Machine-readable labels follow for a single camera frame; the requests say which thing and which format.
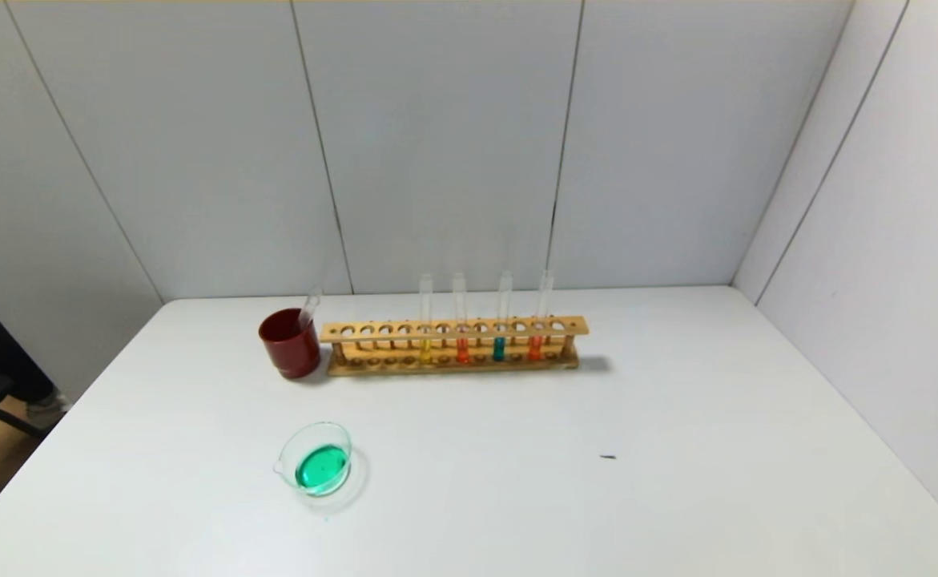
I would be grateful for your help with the wooden test tube rack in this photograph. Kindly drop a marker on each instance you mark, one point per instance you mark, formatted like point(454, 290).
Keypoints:
point(452, 328)

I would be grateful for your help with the dark red cup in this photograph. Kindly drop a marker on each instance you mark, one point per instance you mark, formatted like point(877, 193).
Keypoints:
point(288, 353)

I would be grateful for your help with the test tube with orange liquid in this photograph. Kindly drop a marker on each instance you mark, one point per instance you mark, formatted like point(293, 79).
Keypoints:
point(535, 348)
point(462, 351)

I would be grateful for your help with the clear glass spouted dish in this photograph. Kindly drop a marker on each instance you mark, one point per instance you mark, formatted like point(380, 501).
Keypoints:
point(320, 469)

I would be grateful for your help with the test tube with blue liquid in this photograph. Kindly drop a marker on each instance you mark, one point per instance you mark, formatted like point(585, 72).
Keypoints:
point(308, 308)
point(499, 349)

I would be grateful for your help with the test tube with yellow liquid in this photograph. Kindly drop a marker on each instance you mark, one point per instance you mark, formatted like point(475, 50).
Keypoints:
point(426, 349)

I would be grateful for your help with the grey shoe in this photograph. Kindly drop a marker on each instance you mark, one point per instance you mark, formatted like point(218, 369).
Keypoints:
point(48, 410)

